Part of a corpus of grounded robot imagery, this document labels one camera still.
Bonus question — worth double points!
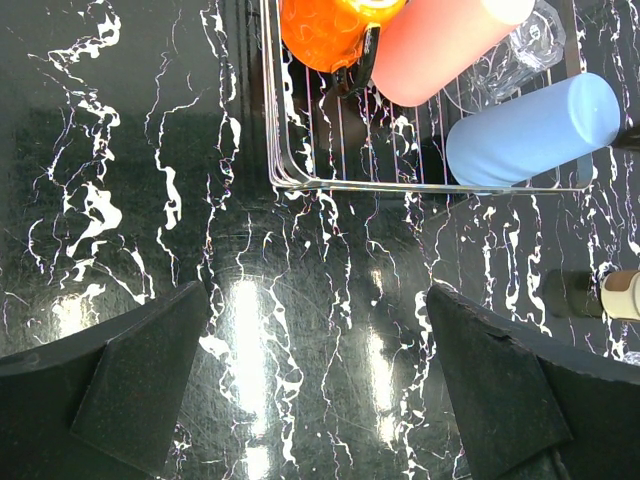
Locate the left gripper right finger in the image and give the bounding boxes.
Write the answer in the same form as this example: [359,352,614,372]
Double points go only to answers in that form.
[426,285,639,479]

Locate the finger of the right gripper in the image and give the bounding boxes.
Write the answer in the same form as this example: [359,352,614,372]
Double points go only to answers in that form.
[612,125,640,150]

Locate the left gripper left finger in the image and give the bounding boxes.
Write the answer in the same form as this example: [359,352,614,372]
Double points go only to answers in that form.
[1,282,208,479]

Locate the metal cup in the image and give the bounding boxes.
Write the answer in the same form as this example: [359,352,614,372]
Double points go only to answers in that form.
[542,270,639,323]

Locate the blue plastic cup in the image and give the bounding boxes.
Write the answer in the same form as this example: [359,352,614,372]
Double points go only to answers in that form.
[445,73,621,187]

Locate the clear faceted glass tumbler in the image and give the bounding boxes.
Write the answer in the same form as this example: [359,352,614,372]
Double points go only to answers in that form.
[461,1,566,106]

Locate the pink plastic cup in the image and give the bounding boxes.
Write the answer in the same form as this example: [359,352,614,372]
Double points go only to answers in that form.
[372,0,534,107]

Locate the orange cup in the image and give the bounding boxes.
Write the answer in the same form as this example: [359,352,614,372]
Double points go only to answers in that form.
[279,0,405,97]

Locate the small clear plastic cup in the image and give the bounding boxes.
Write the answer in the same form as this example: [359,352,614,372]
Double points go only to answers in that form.
[622,351,640,366]

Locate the wire dish rack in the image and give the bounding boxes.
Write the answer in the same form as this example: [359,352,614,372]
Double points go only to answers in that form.
[259,1,594,195]

